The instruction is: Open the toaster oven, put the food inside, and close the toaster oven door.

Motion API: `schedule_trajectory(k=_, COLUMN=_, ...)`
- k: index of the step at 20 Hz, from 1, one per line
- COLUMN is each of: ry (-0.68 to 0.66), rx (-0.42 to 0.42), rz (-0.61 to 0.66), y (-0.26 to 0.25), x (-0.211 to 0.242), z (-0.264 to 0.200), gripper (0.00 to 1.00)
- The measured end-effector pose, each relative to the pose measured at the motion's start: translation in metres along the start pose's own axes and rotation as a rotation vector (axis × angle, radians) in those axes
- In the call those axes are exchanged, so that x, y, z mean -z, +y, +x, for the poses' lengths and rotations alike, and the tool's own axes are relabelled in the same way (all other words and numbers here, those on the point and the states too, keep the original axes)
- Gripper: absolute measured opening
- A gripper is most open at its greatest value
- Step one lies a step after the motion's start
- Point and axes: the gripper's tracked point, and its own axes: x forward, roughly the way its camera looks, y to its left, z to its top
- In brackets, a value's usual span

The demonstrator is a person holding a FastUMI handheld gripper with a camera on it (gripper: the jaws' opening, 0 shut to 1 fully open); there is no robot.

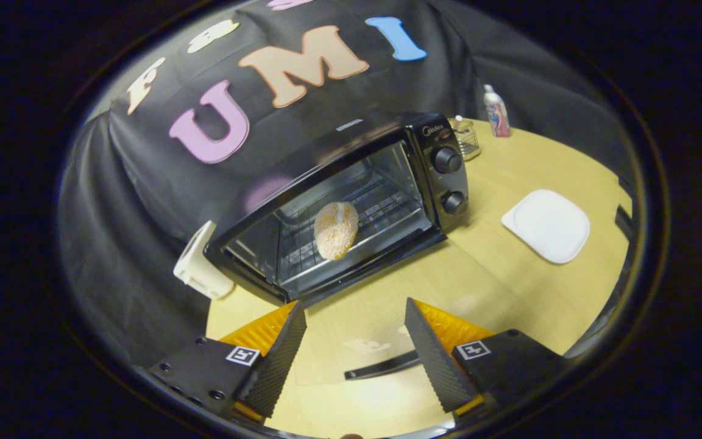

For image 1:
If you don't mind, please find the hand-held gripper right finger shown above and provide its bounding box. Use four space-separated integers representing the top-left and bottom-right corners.
404 297 571 415

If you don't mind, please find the black backdrop cloth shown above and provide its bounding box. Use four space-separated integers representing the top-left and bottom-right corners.
58 0 638 366

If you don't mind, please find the clear wire-frame basket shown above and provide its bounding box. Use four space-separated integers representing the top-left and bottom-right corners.
450 116 481 162

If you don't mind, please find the round breaded bun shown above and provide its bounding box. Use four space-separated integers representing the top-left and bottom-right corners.
314 201 360 261

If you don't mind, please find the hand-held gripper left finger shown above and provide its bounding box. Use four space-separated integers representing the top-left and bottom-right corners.
144 301 308 424

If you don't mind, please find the white square plate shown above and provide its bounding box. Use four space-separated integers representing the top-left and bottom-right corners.
501 189 591 265

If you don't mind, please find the black toaster oven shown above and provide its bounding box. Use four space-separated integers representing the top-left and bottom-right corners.
204 112 470 380

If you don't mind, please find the white pop-up toaster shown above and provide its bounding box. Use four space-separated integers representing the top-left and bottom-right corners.
173 220 236 300

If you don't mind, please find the metal wire oven rack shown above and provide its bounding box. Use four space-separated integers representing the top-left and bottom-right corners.
278 174 428 282

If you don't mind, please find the white and pink spray bottle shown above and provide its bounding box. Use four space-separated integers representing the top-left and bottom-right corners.
483 84 511 138

